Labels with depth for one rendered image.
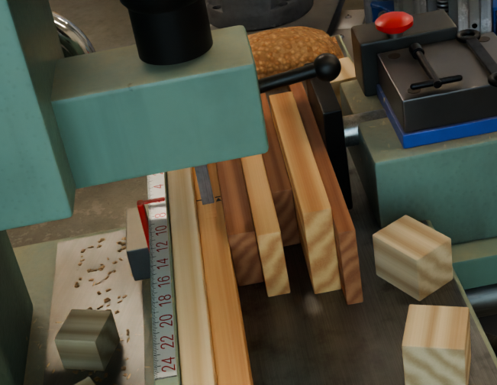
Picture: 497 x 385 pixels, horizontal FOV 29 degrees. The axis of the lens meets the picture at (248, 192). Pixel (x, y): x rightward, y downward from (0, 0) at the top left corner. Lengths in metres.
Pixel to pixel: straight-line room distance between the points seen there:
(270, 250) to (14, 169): 0.18
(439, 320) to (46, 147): 0.26
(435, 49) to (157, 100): 0.25
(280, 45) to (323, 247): 0.36
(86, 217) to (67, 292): 1.63
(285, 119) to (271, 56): 0.22
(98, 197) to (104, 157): 1.96
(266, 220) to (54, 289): 0.31
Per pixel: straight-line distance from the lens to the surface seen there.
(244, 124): 0.65
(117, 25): 3.68
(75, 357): 0.82
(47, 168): 0.62
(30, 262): 0.97
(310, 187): 0.67
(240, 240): 0.68
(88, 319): 0.82
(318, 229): 0.65
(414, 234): 0.67
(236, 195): 0.72
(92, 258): 0.95
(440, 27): 0.79
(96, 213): 2.54
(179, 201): 0.72
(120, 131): 0.64
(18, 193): 0.63
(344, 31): 1.50
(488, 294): 0.80
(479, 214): 0.76
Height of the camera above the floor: 1.33
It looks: 32 degrees down
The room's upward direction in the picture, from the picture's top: 10 degrees counter-clockwise
